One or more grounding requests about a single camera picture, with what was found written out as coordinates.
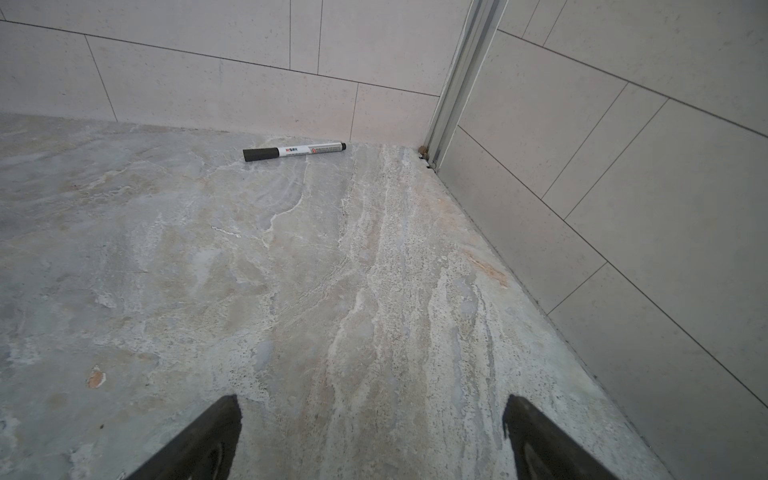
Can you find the right corner metal strip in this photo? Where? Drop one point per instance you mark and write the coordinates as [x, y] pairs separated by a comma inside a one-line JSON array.
[[475, 40]]

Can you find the black white marker pen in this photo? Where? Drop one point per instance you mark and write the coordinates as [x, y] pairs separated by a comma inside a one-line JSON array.
[[260, 154]]

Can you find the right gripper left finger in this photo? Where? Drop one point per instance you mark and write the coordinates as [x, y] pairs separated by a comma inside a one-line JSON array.
[[205, 449]]

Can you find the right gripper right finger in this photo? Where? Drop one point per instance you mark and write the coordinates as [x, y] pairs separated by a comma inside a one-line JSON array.
[[542, 450]]

